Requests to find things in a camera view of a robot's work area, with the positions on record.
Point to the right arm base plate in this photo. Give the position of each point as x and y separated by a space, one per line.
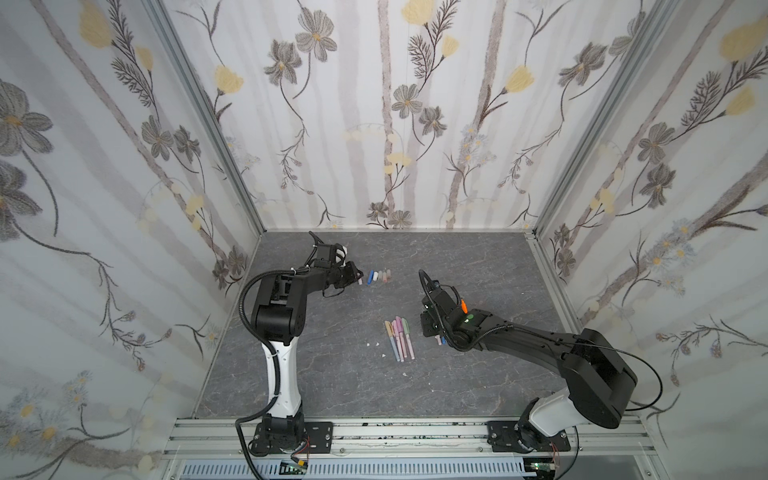
509 437

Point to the right green circuit board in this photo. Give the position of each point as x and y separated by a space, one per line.
540 468

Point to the green capped pastel pen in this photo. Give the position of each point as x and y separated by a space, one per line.
406 332

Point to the left green circuit board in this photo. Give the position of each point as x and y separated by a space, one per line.
288 468

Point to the yellow capped blue pen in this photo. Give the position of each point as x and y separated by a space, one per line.
390 333

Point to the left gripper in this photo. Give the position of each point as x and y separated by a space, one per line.
352 277

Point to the green circuit board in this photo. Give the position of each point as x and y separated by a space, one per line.
288 468
540 468

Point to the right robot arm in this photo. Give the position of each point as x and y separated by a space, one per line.
598 382

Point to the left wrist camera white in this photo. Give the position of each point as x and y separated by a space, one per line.
341 254

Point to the light pink pastel pen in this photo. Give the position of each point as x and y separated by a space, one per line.
396 341

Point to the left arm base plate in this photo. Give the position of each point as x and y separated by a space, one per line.
282 436

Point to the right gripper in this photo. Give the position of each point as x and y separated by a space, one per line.
430 321

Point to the purple capped pastel pen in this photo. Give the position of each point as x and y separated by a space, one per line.
402 338

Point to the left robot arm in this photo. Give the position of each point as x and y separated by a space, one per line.
273 309

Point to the white slotted cable duct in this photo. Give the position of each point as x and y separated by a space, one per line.
403 468

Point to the aluminium frame rail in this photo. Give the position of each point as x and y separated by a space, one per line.
411 437

